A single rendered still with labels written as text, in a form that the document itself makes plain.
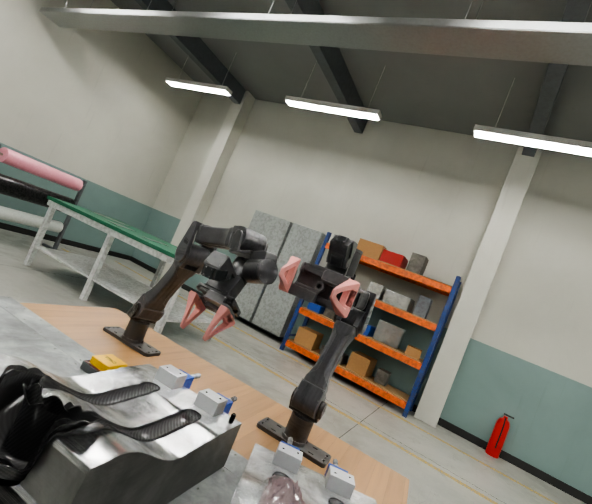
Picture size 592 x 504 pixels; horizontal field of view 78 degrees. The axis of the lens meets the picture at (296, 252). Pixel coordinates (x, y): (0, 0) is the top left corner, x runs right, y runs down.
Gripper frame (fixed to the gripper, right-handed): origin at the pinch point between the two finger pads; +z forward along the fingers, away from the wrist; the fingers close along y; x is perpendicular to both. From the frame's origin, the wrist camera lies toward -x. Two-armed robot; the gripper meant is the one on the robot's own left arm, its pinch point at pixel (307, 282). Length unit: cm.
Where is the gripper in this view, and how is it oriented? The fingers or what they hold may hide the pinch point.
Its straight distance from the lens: 61.6
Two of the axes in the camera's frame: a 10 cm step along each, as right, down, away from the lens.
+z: -3.4, -1.7, -9.2
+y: 8.6, 3.4, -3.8
